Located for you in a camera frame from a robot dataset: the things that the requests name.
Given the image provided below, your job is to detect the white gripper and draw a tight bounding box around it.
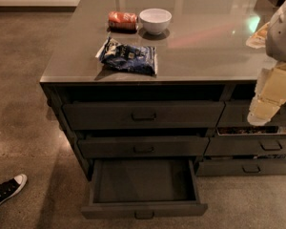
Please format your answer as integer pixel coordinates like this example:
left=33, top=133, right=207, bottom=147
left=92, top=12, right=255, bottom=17
left=246, top=23, right=286, bottom=126

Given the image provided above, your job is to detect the grey drawer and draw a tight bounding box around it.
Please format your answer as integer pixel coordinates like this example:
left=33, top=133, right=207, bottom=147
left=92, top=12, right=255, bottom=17
left=205, top=127, right=286, bottom=156
left=77, top=135, right=209, bottom=158
left=82, top=158, right=208, bottom=219
left=194, top=156, right=286, bottom=177
left=62, top=101, right=224, bottom=130
left=217, top=100, right=286, bottom=127

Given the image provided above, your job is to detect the grey drawer cabinet counter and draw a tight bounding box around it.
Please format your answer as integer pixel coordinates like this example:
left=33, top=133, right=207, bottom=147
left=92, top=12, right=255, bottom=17
left=40, top=0, right=273, bottom=175

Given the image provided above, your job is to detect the white ceramic bowl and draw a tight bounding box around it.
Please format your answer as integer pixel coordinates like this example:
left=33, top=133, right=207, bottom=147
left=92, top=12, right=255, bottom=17
left=139, top=9, right=172, bottom=35

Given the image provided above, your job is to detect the blue chip bag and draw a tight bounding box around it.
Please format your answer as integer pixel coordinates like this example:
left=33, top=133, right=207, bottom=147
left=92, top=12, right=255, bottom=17
left=95, top=37, right=158, bottom=75

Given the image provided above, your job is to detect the orange soda can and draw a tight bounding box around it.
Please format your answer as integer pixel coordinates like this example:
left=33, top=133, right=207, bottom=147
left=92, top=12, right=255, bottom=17
left=108, top=11, right=137, bottom=31

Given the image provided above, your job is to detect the black white sneaker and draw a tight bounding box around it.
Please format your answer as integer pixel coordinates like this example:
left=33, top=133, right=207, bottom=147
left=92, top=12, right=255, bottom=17
left=0, top=174, right=28, bottom=205

